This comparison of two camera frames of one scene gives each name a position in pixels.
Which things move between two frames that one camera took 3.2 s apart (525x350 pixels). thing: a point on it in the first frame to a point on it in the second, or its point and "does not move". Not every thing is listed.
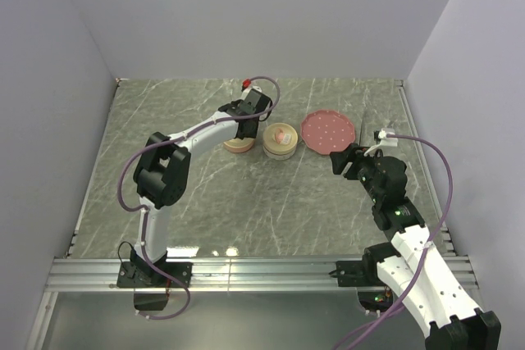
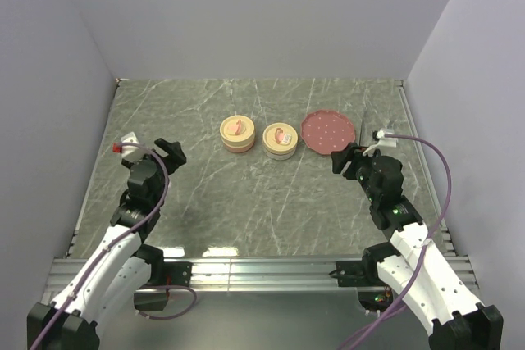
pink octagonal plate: (326, 130) does not move
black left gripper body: (253, 133) to (173, 160)
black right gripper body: (362, 168) does not move
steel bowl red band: (280, 156) does not move
